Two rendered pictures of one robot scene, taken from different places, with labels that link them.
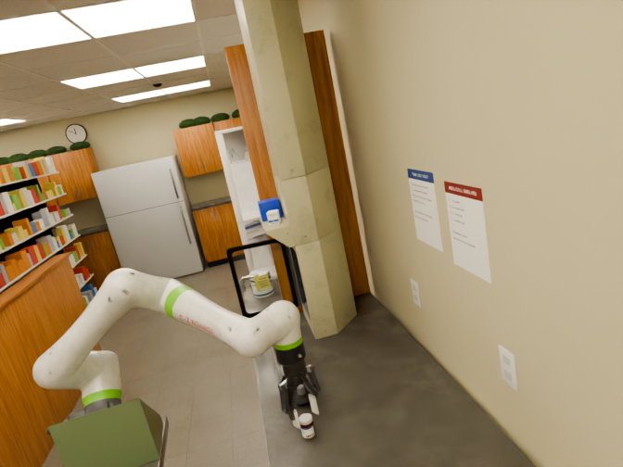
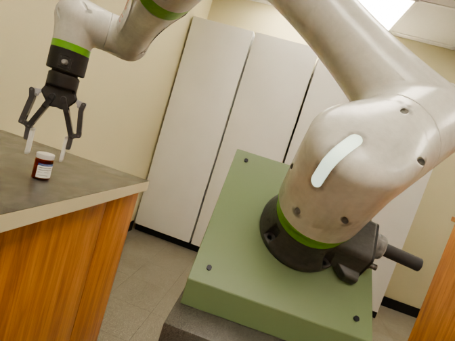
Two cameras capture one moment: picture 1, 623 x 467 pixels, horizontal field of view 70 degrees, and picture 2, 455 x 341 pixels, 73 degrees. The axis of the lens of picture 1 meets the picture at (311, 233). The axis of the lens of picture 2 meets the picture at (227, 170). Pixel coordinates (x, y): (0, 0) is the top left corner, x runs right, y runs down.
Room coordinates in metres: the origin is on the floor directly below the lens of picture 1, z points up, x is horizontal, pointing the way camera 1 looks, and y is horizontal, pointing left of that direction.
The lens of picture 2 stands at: (1.93, 0.84, 1.20)
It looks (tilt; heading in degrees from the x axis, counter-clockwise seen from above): 6 degrees down; 196
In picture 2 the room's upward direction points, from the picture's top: 17 degrees clockwise
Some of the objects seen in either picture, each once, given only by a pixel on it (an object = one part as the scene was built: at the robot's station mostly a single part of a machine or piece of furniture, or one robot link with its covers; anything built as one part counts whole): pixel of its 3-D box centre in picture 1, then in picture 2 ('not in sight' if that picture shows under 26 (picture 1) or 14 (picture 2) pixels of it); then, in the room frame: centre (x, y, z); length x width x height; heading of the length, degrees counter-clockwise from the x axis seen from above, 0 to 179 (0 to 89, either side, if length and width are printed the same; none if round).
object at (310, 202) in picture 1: (318, 248); not in sight; (2.10, -0.02, 1.33); 0.32 x 0.25 x 0.77; 8
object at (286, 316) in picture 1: (282, 323); (80, 26); (1.27, 0.15, 1.36); 0.13 x 0.11 x 0.14; 136
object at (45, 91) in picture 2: (295, 371); (60, 91); (1.28, 0.14, 1.18); 0.08 x 0.07 x 0.09; 129
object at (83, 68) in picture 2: (289, 350); (67, 63); (1.28, 0.14, 1.26); 0.12 x 0.09 x 0.06; 39
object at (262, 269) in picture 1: (262, 278); not in sight; (2.23, 0.30, 1.19); 0.30 x 0.01 x 0.40; 91
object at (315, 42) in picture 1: (303, 180); not in sight; (2.33, -0.01, 1.64); 0.49 x 0.03 x 1.40; 98
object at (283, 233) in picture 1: (276, 231); not in sight; (2.08, 0.16, 1.46); 0.32 x 0.11 x 0.10; 8
